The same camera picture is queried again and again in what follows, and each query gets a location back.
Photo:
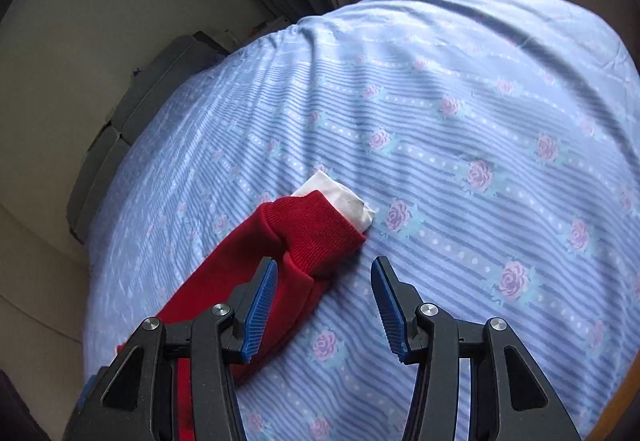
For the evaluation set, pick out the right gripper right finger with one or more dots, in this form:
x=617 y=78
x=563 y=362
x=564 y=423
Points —
x=511 y=398

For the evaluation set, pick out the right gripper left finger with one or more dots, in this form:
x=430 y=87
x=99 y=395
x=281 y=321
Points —
x=136 y=396

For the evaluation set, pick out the red sweater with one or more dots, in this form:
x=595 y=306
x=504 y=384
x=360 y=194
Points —
x=309 y=234

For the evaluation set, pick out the blue floral bed sheet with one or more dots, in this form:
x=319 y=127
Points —
x=497 y=142

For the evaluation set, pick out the grey padded headboard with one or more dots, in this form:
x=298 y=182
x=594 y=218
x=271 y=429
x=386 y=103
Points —
x=151 y=87

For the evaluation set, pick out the wooden bed frame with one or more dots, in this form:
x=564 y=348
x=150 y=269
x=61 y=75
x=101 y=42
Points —
x=620 y=418

